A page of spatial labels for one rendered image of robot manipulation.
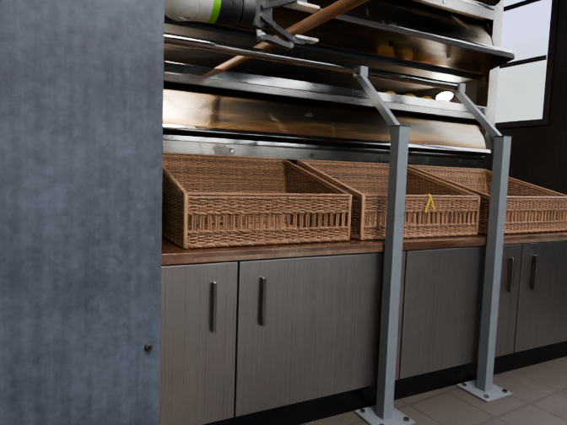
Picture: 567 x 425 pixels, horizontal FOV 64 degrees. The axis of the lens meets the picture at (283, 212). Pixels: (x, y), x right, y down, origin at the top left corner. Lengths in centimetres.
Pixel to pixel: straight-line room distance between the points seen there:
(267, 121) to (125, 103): 140
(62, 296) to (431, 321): 141
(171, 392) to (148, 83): 96
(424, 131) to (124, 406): 204
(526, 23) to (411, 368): 325
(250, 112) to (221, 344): 95
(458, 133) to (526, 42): 190
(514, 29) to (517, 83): 45
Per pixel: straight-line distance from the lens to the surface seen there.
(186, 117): 175
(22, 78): 48
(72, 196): 48
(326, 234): 143
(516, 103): 424
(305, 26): 130
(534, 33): 430
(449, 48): 235
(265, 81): 189
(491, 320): 187
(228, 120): 180
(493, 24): 279
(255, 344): 134
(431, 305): 171
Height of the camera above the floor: 79
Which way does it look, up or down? 5 degrees down
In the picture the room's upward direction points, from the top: 2 degrees clockwise
